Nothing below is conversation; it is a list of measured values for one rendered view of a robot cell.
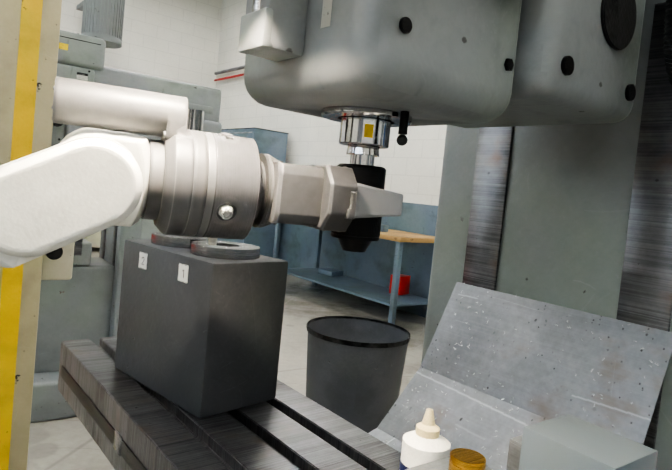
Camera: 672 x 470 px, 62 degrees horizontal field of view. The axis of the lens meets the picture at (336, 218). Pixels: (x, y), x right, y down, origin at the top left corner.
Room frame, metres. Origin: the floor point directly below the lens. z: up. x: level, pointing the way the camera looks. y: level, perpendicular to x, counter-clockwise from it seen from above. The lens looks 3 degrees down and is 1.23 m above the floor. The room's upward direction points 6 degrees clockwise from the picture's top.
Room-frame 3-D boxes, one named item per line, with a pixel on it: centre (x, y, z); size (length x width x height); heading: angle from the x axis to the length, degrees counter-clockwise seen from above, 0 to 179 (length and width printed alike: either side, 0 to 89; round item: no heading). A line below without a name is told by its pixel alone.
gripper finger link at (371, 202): (0.50, -0.03, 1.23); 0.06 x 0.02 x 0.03; 114
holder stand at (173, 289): (0.76, 0.18, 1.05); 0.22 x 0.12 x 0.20; 47
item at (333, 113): (0.53, -0.02, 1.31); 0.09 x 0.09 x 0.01
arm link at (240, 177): (0.49, 0.06, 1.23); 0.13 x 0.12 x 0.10; 24
